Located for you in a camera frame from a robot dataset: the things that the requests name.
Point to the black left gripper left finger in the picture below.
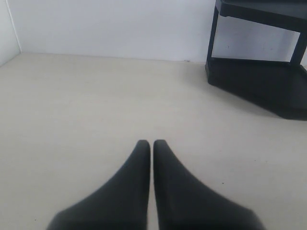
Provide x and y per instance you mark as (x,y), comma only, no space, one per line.
(120,204)

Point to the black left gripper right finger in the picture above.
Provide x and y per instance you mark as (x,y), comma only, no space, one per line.
(185,203)

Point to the black two-tier metal rack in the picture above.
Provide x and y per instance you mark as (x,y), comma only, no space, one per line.
(279,87)

